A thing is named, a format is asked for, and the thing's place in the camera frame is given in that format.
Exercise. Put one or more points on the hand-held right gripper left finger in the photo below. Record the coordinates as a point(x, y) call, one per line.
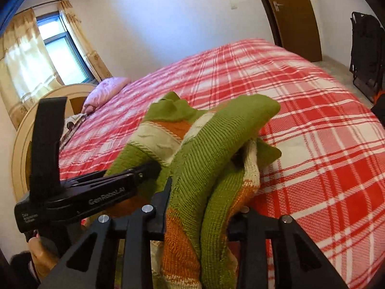
point(164, 213)

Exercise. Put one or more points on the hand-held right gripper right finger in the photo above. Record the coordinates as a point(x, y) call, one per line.
point(255, 227)

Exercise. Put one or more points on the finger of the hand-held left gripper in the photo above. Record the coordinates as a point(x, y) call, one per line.
point(147, 170)

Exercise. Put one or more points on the green knitted sweater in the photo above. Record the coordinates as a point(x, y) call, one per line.
point(204, 156)

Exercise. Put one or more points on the person's left hand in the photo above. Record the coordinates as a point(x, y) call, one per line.
point(45, 257)

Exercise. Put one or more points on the white printed pillow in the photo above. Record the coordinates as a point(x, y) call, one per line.
point(72, 126)

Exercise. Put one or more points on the cream wooden headboard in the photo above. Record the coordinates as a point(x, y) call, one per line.
point(27, 144)

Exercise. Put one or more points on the pink pillow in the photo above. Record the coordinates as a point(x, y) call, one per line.
point(105, 91)

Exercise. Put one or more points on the red plaid blanket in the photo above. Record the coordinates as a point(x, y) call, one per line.
point(300, 120)

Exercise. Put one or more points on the yellow curtain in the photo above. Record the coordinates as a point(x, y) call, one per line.
point(24, 63)
point(87, 45)

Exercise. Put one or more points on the window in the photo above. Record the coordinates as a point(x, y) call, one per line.
point(64, 48)

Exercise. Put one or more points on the dark bag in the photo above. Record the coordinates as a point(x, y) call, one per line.
point(379, 110)

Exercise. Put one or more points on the orange object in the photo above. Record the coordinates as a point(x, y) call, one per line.
point(379, 94)

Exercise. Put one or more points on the black folded chair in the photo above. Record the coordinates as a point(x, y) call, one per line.
point(365, 51)

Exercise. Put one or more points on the brown wooden door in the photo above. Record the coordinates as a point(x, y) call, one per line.
point(296, 15)

